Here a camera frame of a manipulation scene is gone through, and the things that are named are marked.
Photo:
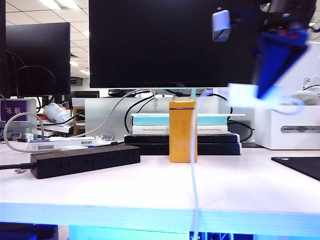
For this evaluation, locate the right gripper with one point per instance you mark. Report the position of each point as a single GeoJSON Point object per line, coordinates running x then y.
{"type": "Point", "coordinates": [285, 23]}

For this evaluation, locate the white 65W wall charger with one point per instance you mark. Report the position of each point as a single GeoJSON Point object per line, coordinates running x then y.
{"type": "Point", "coordinates": [240, 96]}

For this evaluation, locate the white tissue box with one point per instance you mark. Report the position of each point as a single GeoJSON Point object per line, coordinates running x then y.
{"type": "Point", "coordinates": [275, 130]}

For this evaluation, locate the yellow rectangular tin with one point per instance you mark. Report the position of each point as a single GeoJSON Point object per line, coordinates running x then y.
{"type": "Point", "coordinates": [180, 130]}

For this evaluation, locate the black mouse pad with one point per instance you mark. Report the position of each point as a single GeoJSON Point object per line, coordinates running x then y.
{"type": "Point", "coordinates": [302, 167]}

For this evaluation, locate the black AOC monitor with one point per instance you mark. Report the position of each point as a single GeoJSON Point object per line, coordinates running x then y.
{"type": "Point", "coordinates": [150, 45]}

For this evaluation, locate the small pale hanging tag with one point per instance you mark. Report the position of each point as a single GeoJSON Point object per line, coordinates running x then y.
{"type": "Point", "coordinates": [155, 103]}

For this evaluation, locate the teal book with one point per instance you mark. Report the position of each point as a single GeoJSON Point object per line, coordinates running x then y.
{"type": "Point", "coordinates": [150, 121]}

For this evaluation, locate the white book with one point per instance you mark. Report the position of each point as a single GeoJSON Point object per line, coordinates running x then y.
{"type": "Point", "coordinates": [150, 127]}

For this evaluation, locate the black flat box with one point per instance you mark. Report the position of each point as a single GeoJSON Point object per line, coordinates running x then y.
{"type": "Point", "coordinates": [155, 149]}
{"type": "Point", "coordinates": [150, 138]}

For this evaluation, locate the white desk divider panel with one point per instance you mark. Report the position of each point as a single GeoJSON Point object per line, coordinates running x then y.
{"type": "Point", "coordinates": [97, 112]}

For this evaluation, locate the brown wooden shelf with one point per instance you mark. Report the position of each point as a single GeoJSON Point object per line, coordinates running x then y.
{"type": "Point", "coordinates": [79, 130]}

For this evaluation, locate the black power strip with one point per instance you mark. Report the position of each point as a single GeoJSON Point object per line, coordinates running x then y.
{"type": "Point", "coordinates": [85, 160]}

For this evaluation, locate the white blue carton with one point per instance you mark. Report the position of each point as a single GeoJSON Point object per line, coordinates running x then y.
{"type": "Point", "coordinates": [70, 143]}

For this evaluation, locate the white plastic bottle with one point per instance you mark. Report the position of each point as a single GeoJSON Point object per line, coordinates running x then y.
{"type": "Point", "coordinates": [56, 112]}

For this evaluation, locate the stack of books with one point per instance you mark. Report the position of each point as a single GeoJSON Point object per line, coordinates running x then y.
{"type": "Point", "coordinates": [57, 128]}

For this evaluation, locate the black computer monitor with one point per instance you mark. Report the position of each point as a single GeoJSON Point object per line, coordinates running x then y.
{"type": "Point", "coordinates": [2, 50]}
{"type": "Point", "coordinates": [37, 50]}

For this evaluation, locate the small white adapter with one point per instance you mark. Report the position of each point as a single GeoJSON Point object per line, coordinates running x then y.
{"type": "Point", "coordinates": [27, 137]}

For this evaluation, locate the purple name sign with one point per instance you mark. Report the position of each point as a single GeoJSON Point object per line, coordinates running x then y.
{"type": "Point", "coordinates": [15, 110]}

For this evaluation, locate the dark blue cabinet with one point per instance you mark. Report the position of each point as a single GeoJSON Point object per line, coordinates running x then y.
{"type": "Point", "coordinates": [25, 232]}

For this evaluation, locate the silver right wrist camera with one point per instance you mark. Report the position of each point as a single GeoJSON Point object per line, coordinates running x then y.
{"type": "Point", "coordinates": [221, 25]}

